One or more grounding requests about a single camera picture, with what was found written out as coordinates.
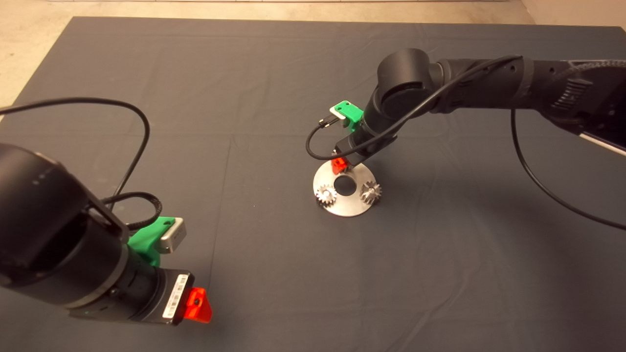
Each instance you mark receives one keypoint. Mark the green left camera mount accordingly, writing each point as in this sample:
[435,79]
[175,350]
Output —
[145,242]

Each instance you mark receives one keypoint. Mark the dark grey table cloth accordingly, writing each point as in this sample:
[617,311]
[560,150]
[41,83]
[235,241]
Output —
[244,73]

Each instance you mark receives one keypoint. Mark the round metal plate with pins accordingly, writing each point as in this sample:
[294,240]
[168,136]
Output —
[352,208]

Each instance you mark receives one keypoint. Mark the small shiny steel gear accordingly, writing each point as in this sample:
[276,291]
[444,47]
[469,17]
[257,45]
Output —
[370,192]
[325,195]

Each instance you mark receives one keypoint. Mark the silver camera box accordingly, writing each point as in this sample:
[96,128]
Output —
[336,114]
[173,238]

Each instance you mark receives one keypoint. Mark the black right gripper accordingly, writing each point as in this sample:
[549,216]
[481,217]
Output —
[357,148]

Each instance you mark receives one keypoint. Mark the silver left camera box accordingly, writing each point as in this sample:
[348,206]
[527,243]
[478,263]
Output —
[173,238]

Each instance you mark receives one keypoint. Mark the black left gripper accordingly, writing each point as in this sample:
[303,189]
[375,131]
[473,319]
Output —
[169,297]

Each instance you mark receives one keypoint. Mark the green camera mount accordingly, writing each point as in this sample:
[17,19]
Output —
[145,242]
[353,115]

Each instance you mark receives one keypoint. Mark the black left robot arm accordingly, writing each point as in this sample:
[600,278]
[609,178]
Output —
[49,220]

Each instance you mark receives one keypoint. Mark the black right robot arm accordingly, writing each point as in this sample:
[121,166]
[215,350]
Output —
[489,83]

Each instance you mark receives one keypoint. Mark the green right camera mount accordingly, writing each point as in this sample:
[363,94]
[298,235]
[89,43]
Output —
[353,115]

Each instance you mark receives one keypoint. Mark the silver right camera box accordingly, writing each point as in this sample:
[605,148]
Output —
[336,114]

